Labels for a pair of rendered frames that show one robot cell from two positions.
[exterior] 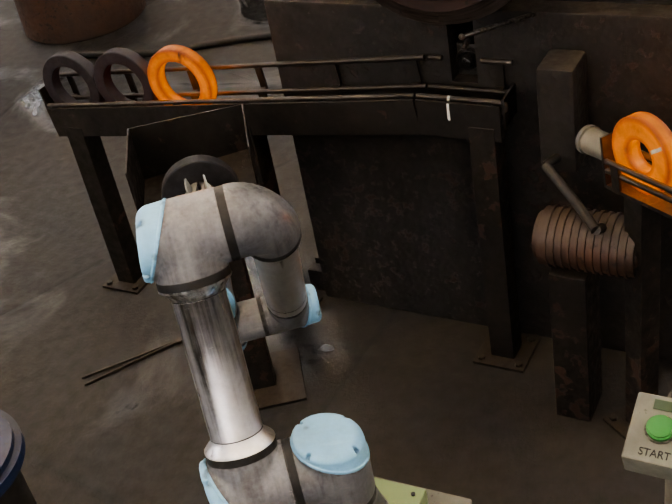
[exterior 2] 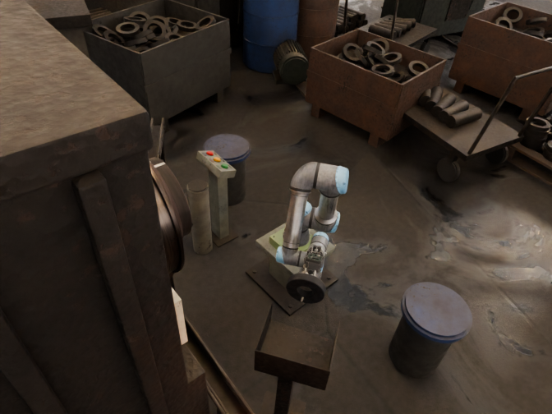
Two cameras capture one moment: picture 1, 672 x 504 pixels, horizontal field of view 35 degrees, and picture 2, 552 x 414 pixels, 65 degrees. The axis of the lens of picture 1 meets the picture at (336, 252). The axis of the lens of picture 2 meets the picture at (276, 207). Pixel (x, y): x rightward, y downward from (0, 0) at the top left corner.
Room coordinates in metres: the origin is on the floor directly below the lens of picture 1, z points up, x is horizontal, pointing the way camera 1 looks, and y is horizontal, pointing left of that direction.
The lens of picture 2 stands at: (2.87, 0.36, 2.08)
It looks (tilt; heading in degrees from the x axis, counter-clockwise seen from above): 42 degrees down; 194
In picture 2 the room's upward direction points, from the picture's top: 4 degrees clockwise
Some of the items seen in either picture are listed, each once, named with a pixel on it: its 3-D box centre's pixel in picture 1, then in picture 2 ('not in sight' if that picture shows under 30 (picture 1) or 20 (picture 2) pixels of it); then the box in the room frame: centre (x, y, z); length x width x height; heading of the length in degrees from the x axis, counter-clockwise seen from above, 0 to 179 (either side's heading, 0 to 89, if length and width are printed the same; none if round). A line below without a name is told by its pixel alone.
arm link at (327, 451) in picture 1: (329, 461); (300, 215); (1.21, 0.08, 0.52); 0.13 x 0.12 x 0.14; 95
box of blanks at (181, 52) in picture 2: not in sight; (158, 62); (-0.42, -1.65, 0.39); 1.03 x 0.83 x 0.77; 161
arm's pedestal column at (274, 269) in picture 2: not in sight; (292, 263); (1.21, 0.07, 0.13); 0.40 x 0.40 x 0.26; 58
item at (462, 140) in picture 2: not in sight; (453, 96); (-0.60, 0.88, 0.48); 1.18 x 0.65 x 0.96; 46
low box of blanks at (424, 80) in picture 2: not in sight; (371, 85); (-0.86, 0.21, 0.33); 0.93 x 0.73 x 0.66; 63
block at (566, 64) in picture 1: (563, 110); not in sight; (1.89, -0.52, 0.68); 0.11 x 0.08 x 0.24; 146
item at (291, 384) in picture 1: (223, 270); (291, 383); (2.03, 0.27, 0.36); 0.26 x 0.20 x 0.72; 91
